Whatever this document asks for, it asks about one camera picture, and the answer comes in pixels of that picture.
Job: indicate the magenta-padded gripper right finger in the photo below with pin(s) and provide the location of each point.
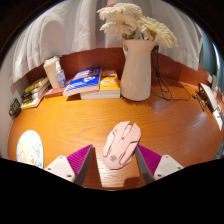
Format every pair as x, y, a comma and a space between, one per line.
156, 165

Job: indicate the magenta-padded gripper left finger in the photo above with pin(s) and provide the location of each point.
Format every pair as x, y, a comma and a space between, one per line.
71, 165

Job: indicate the pink computer mouse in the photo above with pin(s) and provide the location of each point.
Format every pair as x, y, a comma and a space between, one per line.
120, 146

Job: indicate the round cartoon print mouse pad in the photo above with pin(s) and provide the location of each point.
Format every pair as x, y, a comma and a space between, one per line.
30, 150

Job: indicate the white and yellow book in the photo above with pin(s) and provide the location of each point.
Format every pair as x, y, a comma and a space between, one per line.
31, 103

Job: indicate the red-brown flat book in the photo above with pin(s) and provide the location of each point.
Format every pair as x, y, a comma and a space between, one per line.
55, 92

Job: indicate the white paper box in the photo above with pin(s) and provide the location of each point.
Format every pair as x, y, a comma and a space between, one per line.
218, 120

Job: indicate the dark thick book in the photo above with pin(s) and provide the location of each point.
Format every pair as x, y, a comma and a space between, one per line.
35, 94

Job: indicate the dark green mug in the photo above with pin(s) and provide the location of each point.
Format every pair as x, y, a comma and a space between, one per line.
14, 107

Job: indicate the white flat device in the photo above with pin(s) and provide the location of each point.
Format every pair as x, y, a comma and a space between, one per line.
208, 95

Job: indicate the clear spray bottle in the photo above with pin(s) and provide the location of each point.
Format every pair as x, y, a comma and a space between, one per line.
61, 78

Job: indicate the yellow cover book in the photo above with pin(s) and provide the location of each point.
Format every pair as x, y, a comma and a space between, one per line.
110, 83

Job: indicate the white ceramic jug vase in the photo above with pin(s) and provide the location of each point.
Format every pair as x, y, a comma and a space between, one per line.
136, 73

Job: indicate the white tumbler cup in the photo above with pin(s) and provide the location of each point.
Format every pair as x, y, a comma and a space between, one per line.
51, 71

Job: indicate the dark framed window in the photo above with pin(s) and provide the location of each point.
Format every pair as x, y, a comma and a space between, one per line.
208, 50

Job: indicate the white curtain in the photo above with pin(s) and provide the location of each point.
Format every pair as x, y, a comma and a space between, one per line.
83, 26

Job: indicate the white flower bouquet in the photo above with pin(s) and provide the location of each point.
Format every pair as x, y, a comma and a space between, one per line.
126, 16

